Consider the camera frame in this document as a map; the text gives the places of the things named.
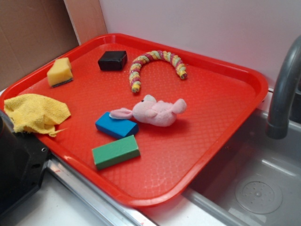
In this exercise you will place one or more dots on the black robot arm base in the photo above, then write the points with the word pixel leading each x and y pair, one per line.
pixel 23 160

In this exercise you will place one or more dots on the green rectangular sponge block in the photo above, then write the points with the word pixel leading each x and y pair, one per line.
pixel 115 152

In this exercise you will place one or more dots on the yellow sponge with dark pad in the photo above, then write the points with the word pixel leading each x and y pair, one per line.
pixel 60 72

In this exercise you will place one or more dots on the pink plush bunny toy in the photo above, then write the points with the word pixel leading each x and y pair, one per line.
pixel 151 111

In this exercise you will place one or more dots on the blue rectangular block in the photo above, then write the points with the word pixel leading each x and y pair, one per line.
pixel 117 128

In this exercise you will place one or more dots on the black square block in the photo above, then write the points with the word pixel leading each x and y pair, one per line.
pixel 112 60

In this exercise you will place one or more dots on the yellow cloth rag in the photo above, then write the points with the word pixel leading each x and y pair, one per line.
pixel 33 113

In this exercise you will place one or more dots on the grey plastic sink basin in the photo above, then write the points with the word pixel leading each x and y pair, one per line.
pixel 253 180

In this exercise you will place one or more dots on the grey toy faucet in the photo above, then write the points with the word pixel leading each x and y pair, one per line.
pixel 285 104

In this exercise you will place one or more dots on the brown cardboard panel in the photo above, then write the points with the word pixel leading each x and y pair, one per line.
pixel 32 33

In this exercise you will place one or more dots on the multicolour twisted rope toy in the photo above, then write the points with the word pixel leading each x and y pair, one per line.
pixel 173 59

